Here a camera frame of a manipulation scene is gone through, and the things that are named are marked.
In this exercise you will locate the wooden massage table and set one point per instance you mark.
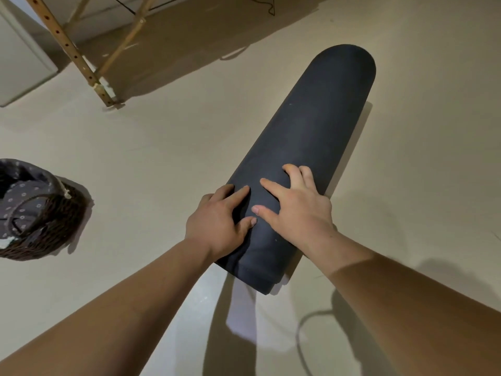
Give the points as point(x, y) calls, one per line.
point(73, 54)

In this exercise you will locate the grey yoga mat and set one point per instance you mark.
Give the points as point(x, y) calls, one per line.
point(321, 113)

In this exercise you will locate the person's left hand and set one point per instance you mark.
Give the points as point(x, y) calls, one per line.
point(213, 227)

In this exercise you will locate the grey dotted fabric liner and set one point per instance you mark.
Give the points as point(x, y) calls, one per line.
point(27, 191)

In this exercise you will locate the person's left forearm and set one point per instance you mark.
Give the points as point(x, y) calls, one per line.
point(109, 325)

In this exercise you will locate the person's right hand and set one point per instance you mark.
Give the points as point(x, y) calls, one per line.
point(305, 219)

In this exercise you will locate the person's right forearm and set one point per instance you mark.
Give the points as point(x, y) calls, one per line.
point(411, 317)

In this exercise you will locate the dark wicker basket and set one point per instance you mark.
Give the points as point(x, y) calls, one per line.
point(58, 227)

